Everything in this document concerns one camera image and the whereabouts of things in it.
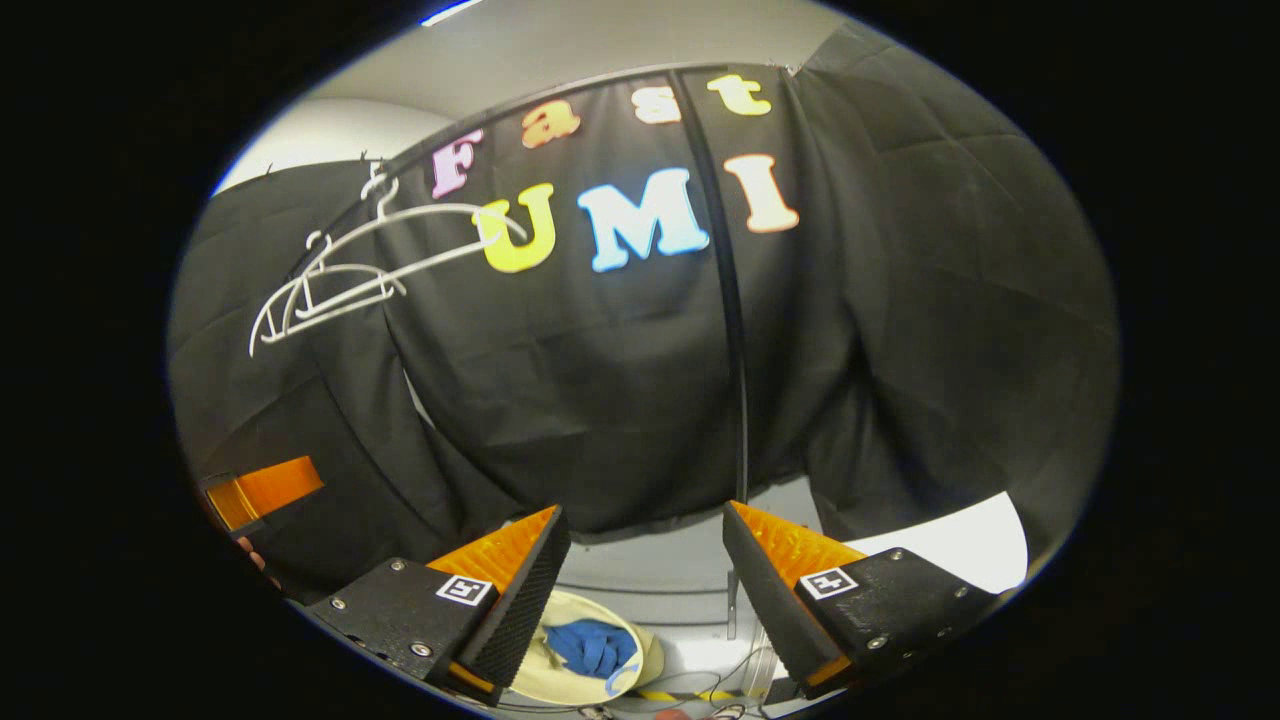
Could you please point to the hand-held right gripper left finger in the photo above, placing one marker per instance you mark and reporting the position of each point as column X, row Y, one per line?
column 520, row 610

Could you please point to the black clothes rack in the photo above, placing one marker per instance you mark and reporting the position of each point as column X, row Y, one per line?
column 725, row 300

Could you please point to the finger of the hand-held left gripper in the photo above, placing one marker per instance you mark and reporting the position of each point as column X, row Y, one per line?
column 270, row 490

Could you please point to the white board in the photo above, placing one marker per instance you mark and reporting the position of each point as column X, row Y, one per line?
column 960, row 550

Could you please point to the large ceiling light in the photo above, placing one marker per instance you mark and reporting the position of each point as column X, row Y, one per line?
column 450, row 11

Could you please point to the cream laundry hamper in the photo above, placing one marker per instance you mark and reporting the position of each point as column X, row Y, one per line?
column 560, row 685

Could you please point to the black backdrop cloth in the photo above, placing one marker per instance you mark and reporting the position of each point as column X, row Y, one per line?
column 900, row 350

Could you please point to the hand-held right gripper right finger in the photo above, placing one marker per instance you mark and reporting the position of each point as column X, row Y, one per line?
column 770, row 610

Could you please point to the white clothes hanger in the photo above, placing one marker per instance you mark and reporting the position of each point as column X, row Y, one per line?
column 345, row 267
column 440, row 208

